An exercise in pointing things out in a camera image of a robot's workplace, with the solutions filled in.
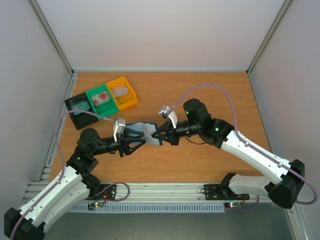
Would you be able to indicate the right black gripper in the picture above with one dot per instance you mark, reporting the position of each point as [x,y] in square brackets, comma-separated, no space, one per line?
[172,132]

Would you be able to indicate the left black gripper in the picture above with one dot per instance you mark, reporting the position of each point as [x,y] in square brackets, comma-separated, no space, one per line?
[124,143]

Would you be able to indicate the blue card holder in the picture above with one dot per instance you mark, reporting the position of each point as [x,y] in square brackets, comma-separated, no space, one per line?
[138,127]

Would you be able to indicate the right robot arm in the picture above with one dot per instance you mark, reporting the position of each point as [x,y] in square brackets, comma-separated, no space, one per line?
[281,181]

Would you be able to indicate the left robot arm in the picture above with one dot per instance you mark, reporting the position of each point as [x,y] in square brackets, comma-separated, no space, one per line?
[72,185]

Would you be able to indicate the red white card in bin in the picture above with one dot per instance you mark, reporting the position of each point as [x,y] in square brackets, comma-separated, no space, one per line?
[100,98]

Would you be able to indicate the card in yellow bin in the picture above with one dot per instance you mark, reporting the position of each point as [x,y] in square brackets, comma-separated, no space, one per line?
[120,90]

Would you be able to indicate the teal card in black bin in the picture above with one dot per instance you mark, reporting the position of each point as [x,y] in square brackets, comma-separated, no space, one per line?
[82,106]

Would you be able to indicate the yellow plastic bin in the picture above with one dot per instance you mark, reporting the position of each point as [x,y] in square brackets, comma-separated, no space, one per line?
[125,101]

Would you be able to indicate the green plastic bin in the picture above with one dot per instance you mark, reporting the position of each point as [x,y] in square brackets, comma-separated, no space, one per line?
[107,109]

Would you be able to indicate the black plastic bin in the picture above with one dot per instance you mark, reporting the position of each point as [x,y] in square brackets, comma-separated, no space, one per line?
[83,119]

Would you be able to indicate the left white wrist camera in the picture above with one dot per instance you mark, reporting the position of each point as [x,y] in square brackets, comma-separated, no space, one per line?
[118,128]

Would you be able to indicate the aluminium front rail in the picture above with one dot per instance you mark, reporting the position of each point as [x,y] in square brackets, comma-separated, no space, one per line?
[156,192]

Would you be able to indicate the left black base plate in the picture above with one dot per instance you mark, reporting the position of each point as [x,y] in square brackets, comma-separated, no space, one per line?
[105,191]

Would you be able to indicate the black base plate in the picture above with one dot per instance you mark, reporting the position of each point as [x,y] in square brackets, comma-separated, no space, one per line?
[105,191]
[214,192]

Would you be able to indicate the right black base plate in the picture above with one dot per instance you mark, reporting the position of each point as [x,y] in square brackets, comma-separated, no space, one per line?
[214,192]

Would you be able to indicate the grey slotted cable duct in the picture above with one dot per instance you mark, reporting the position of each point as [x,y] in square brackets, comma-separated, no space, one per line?
[148,208]

